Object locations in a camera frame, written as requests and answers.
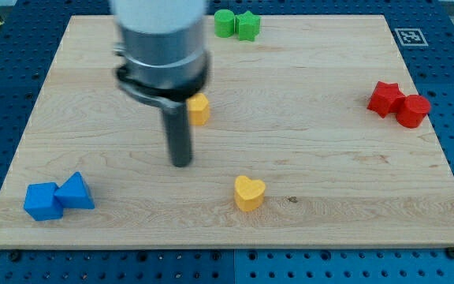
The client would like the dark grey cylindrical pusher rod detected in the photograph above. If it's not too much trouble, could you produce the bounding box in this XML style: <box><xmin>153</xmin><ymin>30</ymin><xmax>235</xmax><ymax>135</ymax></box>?
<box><xmin>162</xmin><ymin>102</ymin><xmax>192</xmax><ymax>167</ymax></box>

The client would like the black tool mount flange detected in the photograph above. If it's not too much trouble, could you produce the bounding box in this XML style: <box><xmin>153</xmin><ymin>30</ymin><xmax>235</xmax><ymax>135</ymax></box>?
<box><xmin>115</xmin><ymin>52</ymin><xmax>210</xmax><ymax>108</ymax></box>

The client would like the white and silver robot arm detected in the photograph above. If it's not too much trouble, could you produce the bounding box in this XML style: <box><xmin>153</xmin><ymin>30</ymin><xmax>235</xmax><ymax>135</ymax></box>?
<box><xmin>110</xmin><ymin>0</ymin><xmax>210</xmax><ymax>167</ymax></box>

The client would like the yellow hexagon block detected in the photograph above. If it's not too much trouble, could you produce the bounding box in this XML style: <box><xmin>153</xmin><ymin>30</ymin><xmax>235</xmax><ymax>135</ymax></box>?
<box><xmin>186</xmin><ymin>93</ymin><xmax>210</xmax><ymax>125</ymax></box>

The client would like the green cylinder block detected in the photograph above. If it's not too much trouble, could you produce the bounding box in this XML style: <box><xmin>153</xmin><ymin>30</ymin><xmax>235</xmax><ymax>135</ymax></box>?
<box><xmin>214</xmin><ymin>9</ymin><xmax>236</xmax><ymax>38</ymax></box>

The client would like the yellow heart block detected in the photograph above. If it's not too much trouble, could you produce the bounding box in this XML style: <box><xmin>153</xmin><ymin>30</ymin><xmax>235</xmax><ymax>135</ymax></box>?
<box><xmin>234</xmin><ymin>175</ymin><xmax>266</xmax><ymax>212</ymax></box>

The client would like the green star block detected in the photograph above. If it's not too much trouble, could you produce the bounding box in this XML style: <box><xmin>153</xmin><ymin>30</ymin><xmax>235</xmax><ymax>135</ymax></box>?
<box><xmin>235</xmin><ymin>10</ymin><xmax>261</xmax><ymax>42</ymax></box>

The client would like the blue triangle block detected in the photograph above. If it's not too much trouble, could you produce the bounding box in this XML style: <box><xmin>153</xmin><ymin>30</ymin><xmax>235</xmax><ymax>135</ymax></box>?
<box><xmin>54</xmin><ymin>172</ymin><xmax>95</xmax><ymax>209</ymax></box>

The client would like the light wooden board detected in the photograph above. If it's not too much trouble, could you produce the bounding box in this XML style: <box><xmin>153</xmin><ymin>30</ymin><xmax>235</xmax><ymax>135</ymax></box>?
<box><xmin>0</xmin><ymin>16</ymin><xmax>454</xmax><ymax>250</ymax></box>

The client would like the blue cube block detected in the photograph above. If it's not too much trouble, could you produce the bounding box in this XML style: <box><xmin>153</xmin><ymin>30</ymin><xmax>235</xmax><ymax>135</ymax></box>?
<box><xmin>23</xmin><ymin>182</ymin><xmax>63</xmax><ymax>221</ymax></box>

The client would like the red star block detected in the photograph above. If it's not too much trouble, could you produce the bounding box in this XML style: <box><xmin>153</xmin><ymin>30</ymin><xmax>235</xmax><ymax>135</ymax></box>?
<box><xmin>367</xmin><ymin>81</ymin><xmax>405</xmax><ymax>118</ymax></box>

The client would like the red cylinder block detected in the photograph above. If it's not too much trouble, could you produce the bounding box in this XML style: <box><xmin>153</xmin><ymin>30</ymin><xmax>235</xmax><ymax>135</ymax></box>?
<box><xmin>396</xmin><ymin>95</ymin><xmax>431</xmax><ymax>129</ymax></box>

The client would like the white fiducial marker tag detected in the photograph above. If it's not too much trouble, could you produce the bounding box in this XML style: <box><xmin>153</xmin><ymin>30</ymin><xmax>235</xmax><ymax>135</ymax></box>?
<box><xmin>395</xmin><ymin>28</ymin><xmax>428</xmax><ymax>47</ymax></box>

